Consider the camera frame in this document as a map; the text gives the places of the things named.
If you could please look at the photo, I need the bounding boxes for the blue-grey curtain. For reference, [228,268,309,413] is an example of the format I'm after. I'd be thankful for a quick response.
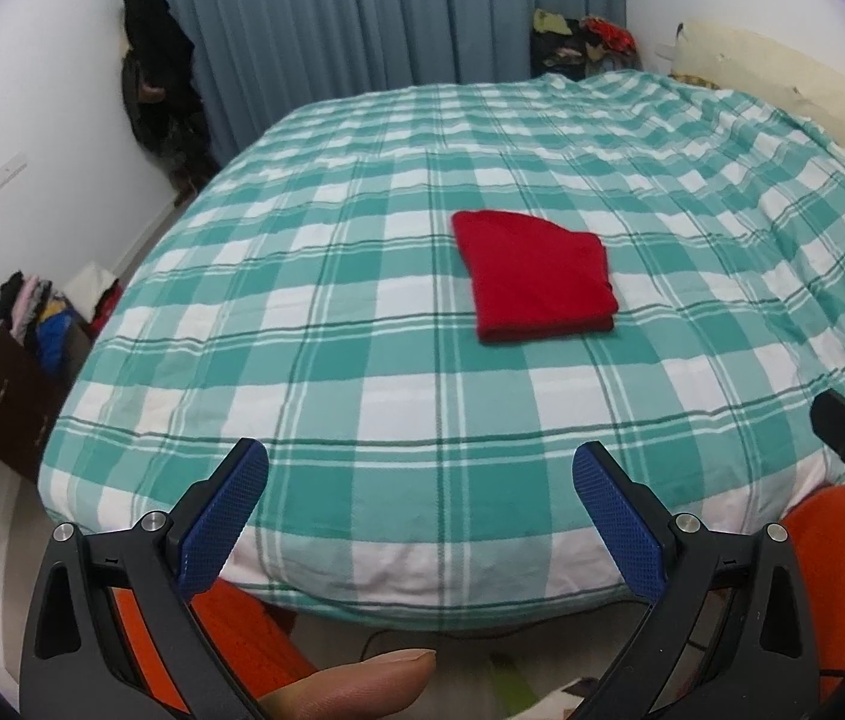
[169,0,626,163]

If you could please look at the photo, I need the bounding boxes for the white wall switch plate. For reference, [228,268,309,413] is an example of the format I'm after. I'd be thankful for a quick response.
[0,153,29,190]

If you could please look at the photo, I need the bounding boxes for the brown box with clothes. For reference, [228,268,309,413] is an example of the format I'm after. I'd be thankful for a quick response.
[0,263,123,481]

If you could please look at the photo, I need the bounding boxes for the clothes pile by curtain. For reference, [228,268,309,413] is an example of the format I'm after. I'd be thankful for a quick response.
[530,8,642,82]

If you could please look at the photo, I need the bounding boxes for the cream headboard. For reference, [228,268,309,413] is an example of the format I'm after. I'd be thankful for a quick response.
[671,21,845,148]

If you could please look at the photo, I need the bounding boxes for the black hanging clothes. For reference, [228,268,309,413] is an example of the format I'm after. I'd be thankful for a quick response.
[121,0,219,206]

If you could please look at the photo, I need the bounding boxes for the person's left hand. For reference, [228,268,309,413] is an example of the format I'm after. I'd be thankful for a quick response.
[260,649,437,720]

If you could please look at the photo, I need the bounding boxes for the teal plaid bed cover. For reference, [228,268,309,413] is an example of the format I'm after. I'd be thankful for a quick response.
[38,71,845,629]

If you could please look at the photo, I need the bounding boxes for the orange fleece trousers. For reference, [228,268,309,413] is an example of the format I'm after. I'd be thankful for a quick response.
[115,486,845,718]

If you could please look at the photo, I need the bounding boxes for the red rabbit sweater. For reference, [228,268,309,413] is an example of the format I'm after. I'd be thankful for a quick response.
[452,210,619,344]

